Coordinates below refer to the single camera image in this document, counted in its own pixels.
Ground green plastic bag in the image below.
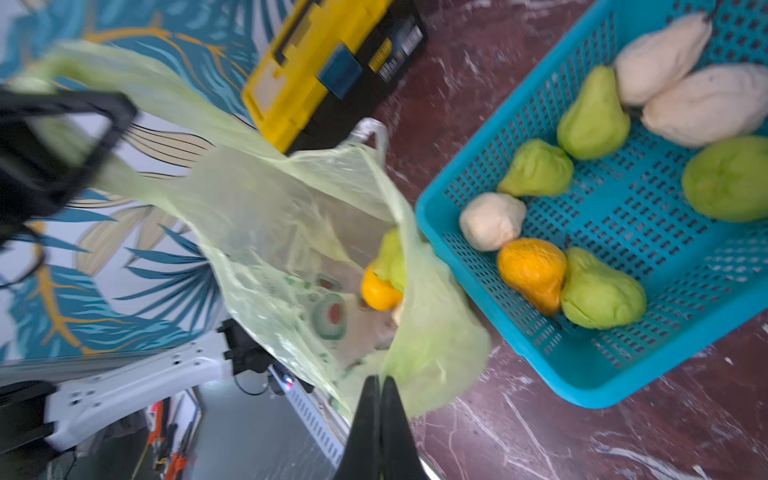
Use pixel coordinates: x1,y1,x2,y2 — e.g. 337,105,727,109
9,41,491,417

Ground white pear back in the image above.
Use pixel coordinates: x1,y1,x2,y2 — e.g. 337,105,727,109
614,12,713,106

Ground yellow pear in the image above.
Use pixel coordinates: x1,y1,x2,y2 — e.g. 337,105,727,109
361,263,403,312

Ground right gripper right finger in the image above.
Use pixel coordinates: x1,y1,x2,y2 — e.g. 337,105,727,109
380,377,429,480

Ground white pear round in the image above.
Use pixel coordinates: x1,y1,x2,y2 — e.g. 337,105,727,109
641,63,767,148

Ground yellow black toolbox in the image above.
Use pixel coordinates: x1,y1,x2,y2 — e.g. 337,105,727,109
242,1,428,154

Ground orange pear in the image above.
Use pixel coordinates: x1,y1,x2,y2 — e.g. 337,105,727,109
497,238,567,316

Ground green pear tall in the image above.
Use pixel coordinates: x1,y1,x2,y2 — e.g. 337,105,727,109
557,65,631,161

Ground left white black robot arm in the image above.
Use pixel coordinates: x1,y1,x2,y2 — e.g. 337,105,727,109
1,90,282,479

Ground green pear front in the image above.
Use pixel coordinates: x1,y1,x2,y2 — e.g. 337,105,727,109
561,247,647,330

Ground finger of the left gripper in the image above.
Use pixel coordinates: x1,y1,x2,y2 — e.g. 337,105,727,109
1,89,138,240

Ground white pear front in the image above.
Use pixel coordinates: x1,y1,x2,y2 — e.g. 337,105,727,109
459,192,527,252

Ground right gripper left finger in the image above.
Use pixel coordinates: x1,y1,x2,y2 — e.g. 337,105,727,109
333,375,382,480

